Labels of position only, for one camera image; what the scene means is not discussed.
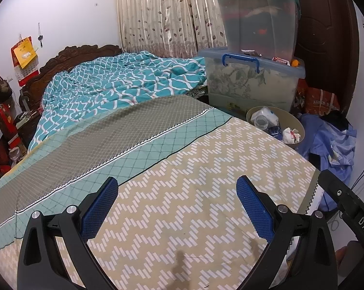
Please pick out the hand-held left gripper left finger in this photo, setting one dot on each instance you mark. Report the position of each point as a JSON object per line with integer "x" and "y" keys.
{"x": 99, "y": 208}

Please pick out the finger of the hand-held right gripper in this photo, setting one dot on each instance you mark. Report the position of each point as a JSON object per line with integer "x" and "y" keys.
{"x": 337, "y": 191}

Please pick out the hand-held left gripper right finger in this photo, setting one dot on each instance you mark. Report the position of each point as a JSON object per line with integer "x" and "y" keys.
{"x": 256, "y": 211}

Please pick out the white red paper wrapper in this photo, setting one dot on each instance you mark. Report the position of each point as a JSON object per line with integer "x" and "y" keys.
{"x": 290, "y": 135}

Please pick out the beige round bin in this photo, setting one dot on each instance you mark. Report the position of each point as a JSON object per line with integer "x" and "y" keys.
{"x": 294, "y": 119}

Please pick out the clear plastic bottle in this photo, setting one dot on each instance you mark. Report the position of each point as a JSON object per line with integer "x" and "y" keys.
{"x": 260, "y": 120}

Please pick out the blue white milk carton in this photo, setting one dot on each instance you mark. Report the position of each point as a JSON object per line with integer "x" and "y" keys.
{"x": 272, "y": 115}

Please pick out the person's right hand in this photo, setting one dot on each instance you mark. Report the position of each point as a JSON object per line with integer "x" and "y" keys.
{"x": 349, "y": 255}

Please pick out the blue clothing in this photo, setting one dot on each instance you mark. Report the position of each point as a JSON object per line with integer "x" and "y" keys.
{"x": 329, "y": 145}

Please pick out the black cloth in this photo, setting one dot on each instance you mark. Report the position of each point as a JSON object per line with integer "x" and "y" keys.
{"x": 339, "y": 120}

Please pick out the patterned bed sheet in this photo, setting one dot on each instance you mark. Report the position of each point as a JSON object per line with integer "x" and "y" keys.
{"x": 170, "y": 172}

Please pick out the orange red plastic bag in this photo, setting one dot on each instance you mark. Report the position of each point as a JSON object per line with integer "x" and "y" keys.
{"x": 320, "y": 101}

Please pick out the dark wooden nightstand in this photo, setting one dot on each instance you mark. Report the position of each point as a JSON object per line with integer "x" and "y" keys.
{"x": 28, "y": 127}

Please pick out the teal patterned quilt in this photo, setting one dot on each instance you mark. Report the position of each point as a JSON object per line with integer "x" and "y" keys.
{"x": 109, "y": 84}

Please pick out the red box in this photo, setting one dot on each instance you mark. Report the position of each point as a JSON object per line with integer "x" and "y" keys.
{"x": 5, "y": 120}

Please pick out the small orange ball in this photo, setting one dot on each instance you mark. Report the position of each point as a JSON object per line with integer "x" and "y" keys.
{"x": 295, "y": 63}

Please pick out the red white packet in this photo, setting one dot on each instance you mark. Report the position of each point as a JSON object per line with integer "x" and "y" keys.
{"x": 281, "y": 60}

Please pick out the carved wooden headboard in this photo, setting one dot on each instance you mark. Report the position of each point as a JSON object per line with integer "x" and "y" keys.
{"x": 79, "y": 51}

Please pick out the small silver packet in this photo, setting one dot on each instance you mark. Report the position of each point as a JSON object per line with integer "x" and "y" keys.
{"x": 251, "y": 53}

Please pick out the dark brown door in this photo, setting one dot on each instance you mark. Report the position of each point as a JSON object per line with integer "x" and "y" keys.
{"x": 326, "y": 30}

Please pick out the clear storage box teal lid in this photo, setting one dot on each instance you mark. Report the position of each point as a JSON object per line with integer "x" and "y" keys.
{"x": 260, "y": 21}

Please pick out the beige leaf print curtain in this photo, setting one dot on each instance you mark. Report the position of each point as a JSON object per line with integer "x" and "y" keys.
{"x": 158, "y": 15}

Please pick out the red wall calendar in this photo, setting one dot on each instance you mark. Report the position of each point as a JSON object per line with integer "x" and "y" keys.
{"x": 23, "y": 54}

